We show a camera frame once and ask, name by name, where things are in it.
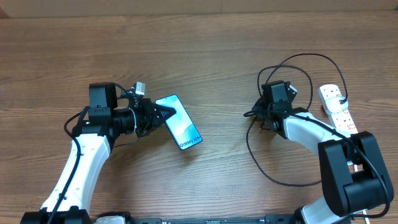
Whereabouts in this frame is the Galaxy S24+ smartphone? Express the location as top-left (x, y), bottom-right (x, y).
top-left (155, 95), bottom-right (203, 151)

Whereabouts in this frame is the black USB charging cable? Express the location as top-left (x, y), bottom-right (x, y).
top-left (243, 53), bottom-right (349, 187)

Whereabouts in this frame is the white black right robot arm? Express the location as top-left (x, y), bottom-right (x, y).
top-left (258, 81), bottom-right (394, 223)

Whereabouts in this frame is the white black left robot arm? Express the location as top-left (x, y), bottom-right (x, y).
top-left (21, 82), bottom-right (176, 223)

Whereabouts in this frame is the white charger adapter plug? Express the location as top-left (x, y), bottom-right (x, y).
top-left (323, 96), bottom-right (348, 114)

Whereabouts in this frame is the white power strip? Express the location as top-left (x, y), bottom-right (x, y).
top-left (318, 84), bottom-right (358, 134)

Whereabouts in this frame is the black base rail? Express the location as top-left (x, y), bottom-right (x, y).
top-left (93, 213), bottom-right (299, 224)

